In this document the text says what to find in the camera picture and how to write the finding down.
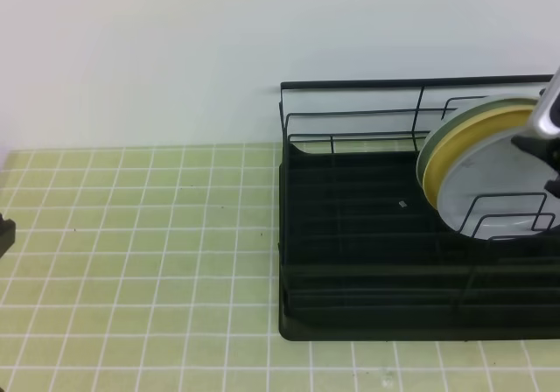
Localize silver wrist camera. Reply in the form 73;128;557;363
523;69;560;140

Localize black wire dish rack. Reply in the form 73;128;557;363
279;74;559;341

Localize yellow plate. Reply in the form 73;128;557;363
421;104;534;208

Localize pale green plate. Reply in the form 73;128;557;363
416;94;537;186

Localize grey round plate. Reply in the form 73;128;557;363
437;130;559;240

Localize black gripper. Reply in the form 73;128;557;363
511;135;559;173

